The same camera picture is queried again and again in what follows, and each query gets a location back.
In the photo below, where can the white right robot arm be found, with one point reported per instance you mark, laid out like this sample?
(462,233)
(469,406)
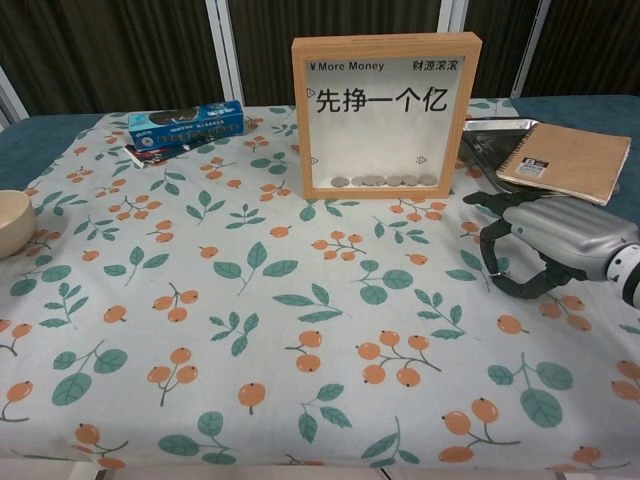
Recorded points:
(627,275)

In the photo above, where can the wooden frame coin bank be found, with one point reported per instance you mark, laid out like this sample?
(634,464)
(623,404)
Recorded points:
(301,125)

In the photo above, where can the metal tray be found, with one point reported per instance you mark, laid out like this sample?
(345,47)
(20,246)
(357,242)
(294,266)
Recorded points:
(480,145)

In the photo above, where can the brown spiral notebook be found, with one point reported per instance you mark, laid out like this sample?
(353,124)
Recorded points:
(570,160)

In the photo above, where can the beige bowl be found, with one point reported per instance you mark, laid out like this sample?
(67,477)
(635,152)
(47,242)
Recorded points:
(15,225)

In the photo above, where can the floral fruit print tablecloth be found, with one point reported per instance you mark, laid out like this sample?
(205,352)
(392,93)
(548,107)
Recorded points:
(250,310)

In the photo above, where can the blue cookie box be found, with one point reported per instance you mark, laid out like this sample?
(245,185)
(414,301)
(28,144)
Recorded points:
(185,129)

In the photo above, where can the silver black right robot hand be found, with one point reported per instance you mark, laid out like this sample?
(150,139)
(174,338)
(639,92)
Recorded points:
(565,235)

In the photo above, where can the white partition post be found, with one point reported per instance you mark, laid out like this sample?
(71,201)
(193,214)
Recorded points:
(530,50)
(227,50)
(10,100)

